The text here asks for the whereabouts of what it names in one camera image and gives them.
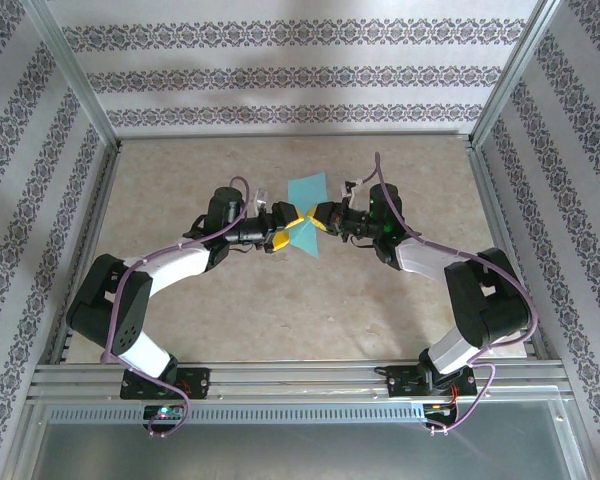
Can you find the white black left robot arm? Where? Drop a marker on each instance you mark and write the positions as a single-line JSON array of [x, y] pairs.
[[130, 310]]

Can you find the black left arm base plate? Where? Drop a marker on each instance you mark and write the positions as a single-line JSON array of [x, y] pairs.
[[195, 385]]

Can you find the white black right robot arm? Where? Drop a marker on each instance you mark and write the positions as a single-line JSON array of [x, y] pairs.
[[480, 300]]

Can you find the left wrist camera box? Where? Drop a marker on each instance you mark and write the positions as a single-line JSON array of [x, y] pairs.
[[261, 197]]

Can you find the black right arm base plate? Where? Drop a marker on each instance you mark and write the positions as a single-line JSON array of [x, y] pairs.
[[400, 382]]

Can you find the aluminium side rail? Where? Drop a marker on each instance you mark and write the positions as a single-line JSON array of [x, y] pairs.
[[505, 220], [87, 240]]

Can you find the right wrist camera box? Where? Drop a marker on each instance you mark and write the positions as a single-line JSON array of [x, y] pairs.
[[351, 190]]

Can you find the aluminium frame post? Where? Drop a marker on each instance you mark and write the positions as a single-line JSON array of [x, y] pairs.
[[517, 70], [70, 70]]

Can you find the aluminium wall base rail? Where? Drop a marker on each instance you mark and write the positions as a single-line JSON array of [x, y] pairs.
[[295, 135]]

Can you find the grey metal sheet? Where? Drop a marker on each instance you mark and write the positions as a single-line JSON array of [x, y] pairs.
[[300, 452]]

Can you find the teal cloth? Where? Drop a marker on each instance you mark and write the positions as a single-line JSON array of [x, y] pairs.
[[307, 190]]

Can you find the controller board with green light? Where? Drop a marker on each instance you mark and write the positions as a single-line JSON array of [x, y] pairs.
[[164, 411]]

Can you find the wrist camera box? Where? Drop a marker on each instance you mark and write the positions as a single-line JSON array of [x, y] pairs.
[[261, 197], [351, 190]]

